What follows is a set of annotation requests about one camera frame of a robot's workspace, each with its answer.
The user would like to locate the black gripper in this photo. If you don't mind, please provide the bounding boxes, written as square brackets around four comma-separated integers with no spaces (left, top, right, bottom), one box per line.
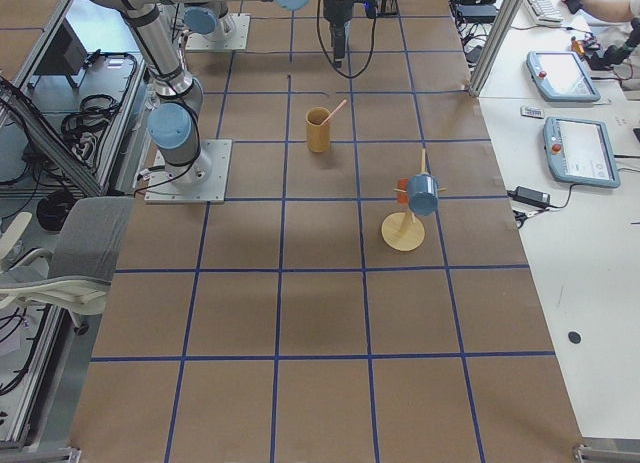
[323,0,355,67]

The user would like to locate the pink chopstick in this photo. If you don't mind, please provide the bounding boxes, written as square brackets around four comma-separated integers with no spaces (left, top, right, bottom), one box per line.
[320,98,347,126]

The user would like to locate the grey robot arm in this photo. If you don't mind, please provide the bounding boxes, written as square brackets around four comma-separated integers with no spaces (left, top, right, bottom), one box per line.
[183,1,236,42]
[88,0,309,185]

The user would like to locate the person's forearm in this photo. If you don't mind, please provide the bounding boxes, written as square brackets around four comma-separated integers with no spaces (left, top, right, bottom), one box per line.
[582,0,639,23]

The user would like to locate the orange cup on stand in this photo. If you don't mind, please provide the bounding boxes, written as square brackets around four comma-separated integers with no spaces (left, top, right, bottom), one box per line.
[395,178,409,205]

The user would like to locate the blue cup on stand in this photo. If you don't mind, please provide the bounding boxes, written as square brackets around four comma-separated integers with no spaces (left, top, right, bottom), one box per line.
[406,173,439,216]

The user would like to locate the wooden cup tree stand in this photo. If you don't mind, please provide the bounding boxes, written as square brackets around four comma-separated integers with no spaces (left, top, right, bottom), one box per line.
[381,148,444,252]

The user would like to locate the bamboo cylinder holder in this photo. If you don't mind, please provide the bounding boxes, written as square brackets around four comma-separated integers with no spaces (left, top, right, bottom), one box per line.
[306,107,330,153]

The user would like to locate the small white label box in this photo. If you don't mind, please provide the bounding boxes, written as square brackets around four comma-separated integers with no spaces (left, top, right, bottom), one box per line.
[520,105,545,119]

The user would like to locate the white keyboard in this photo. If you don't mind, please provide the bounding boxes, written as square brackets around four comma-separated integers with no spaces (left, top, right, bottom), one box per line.
[523,0,564,27]

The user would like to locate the upper teach pendant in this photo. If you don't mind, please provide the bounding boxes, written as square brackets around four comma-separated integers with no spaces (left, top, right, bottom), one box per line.
[526,51,601,103]

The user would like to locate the teach pendant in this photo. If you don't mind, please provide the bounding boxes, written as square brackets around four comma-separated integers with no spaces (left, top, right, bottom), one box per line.
[542,117,621,188]
[526,51,601,103]

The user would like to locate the black power adapter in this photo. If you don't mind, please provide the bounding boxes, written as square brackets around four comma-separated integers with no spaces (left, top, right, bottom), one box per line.
[509,186,550,209]

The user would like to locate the lower teach pendant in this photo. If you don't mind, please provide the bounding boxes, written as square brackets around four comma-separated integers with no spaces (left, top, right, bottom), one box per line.
[542,117,621,188]

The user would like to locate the grey office chair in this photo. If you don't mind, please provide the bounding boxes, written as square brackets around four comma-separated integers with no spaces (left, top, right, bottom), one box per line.
[1,196,134,335]

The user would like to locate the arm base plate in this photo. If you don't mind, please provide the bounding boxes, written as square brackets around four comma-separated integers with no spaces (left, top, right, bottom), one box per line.
[185,13,251,53]
[144,139,232,204]

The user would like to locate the aluminium frame post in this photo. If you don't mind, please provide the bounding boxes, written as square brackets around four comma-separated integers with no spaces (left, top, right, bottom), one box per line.
[468,0,524,97]

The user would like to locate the coiled black cables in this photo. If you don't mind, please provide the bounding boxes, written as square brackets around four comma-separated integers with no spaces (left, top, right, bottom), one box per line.
[60,93,121,149]

